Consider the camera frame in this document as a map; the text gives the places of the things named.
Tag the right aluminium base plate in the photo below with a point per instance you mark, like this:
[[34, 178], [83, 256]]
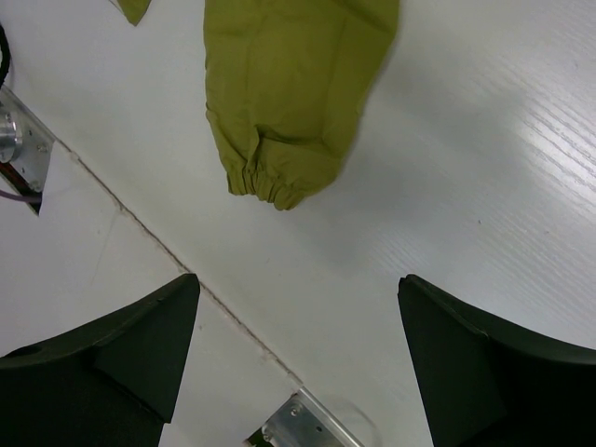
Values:
[[302, 421]]

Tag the olive green jacket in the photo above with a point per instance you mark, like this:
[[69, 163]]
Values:
[[286, 83]]

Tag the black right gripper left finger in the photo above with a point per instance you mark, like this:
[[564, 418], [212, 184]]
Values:
[[111, 382]]

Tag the aluminium base plate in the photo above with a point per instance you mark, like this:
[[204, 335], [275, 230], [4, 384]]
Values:
[[302, 421], [26, 147]]

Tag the left aluminium base plate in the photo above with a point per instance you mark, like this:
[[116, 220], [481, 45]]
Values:
[[26, 147]]

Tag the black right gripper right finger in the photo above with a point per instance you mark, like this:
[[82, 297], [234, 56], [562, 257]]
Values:
[[485, 381]]

